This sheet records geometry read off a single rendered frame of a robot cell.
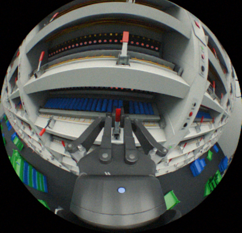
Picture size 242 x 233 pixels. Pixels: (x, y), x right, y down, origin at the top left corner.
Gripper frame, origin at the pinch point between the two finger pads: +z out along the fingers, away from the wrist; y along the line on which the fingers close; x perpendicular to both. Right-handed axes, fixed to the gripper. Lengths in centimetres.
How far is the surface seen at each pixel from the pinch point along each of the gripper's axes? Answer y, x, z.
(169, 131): 17.7, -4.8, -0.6
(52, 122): -25.6, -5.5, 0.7
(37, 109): -42.3, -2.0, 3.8
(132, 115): 5.1, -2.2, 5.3
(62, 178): -70, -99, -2
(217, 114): 88, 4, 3
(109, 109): -3.1, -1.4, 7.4
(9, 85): -112, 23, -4
